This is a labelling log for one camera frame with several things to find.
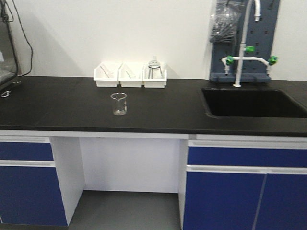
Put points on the left blue cabinet door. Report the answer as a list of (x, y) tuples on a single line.
[(31, 196)]

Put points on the clear glass beaker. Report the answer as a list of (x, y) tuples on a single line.
[(119, 103)]

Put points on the clear bag of pegs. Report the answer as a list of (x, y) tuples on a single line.
[(224, 21)]

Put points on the right blue drawer front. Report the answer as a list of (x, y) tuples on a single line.
[(247, 157)]

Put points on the silver metal clip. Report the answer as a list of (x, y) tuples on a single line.
[(5, 94)]

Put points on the left white storage bin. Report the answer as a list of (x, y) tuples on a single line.
[(106, 74)]

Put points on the white storage bin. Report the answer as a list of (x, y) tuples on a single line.
[(155, 83), (130, 74), (106, 74)]

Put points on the grey-blue pegboard drying rack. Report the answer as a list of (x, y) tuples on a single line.
[(260, 38)]

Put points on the round glass flask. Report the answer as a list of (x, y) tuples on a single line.
[(154, 63)]

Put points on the blue drawer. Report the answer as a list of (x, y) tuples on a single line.
[(247, 157), (26, 151)]

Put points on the middle white storage bin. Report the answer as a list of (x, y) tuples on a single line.
[(130, 74)]

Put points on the black wire tripod stand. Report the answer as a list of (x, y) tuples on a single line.
[(155, 73)]

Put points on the blue cabinet door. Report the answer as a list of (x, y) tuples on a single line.
[(284, 203), (221, 201), (31, 196)]

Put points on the left blue drawer front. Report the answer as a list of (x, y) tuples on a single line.
[(26, 151)]

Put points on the black lab sink basin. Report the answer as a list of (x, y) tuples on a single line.
[(251, 103)]

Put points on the white gooseneck lab faucet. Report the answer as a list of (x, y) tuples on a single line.
[(243, 48)]

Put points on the right white storage bin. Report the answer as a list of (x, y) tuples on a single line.
[(155, 83)]

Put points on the far right blue cabinet door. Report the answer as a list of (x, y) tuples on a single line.
[(284, 203)]

